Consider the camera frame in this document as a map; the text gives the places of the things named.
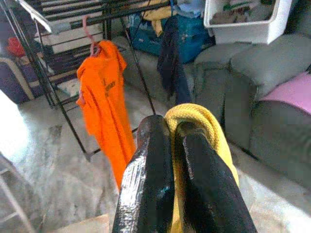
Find pink cushion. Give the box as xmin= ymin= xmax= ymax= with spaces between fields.
xmin=259 ymin=71 xmax=311 ymax=116

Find black metal drying rack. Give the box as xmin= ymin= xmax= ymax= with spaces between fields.
xmin=0 ymin=0 xmax=175 ymax=161

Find yellow shirt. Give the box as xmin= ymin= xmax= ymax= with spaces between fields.
xmin=164 ymin=103 xmax=241 ymax=233

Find red plush toy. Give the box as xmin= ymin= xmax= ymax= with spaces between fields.
xmin=6 ymin=37 xmax=26 ymax=58

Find grey-green sofa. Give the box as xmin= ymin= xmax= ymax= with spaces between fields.
xmin=191 ymin=14 xmax=311 ymax=190

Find dark navy garment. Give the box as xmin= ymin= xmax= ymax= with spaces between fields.
xmin=156 ymin=16 xmax=192 ymax=105

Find purple armchair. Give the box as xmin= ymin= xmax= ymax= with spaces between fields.
xmin=0 ymin=36 xmax=49 ymax=105

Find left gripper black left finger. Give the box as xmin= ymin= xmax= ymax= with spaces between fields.
xmin=112 ymin=115 xmax=175 ymax=233

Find white laundry bin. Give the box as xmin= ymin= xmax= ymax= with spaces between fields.
xmin=203 ymin=0 xmax=294 ymax=45

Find big blue bag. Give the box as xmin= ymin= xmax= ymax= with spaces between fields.
xmin=128 ymin=13 xmax=214 ymax=64

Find brown folded clothes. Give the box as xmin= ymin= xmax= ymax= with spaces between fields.
xmin=213 ymin=4 xmax=273 ymax=24

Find pink hanger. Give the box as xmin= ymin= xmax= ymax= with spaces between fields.
xmin=81 ymin=16 xmax=102 ymax=56

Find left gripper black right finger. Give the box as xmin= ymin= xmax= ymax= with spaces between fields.
xmin=175 ymin=121 xmax=258 ymax=233

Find orange shirt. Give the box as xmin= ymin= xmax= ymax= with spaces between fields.
xmin=76 ymin=40 xmax=137 ymax=190

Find mustard yellow garment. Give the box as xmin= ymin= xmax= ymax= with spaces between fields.
xmin=142 ymin=6 xmax=175 ymax=37

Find light blue towel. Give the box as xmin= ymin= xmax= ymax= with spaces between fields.
xmin=179 ymin=0 xmax=207 ymax=17

